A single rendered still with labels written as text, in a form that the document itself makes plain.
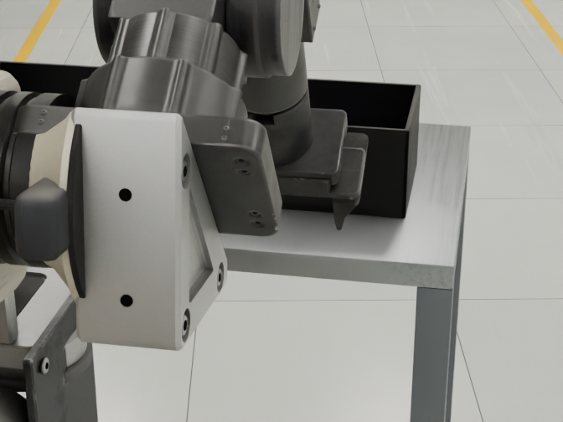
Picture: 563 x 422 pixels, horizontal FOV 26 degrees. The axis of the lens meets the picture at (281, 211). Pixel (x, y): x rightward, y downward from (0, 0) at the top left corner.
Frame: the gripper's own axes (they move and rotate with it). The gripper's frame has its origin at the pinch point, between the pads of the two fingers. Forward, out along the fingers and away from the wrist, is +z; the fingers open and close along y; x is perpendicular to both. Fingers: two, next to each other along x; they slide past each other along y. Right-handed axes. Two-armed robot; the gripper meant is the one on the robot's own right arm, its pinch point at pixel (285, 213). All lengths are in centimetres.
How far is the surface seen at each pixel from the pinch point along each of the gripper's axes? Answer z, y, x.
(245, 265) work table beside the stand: 34.3, 10.5, -19.0
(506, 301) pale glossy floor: 169, -23, -110
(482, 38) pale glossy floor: 271, -11, -311
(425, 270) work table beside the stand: 33.2, -9.9, -19.4
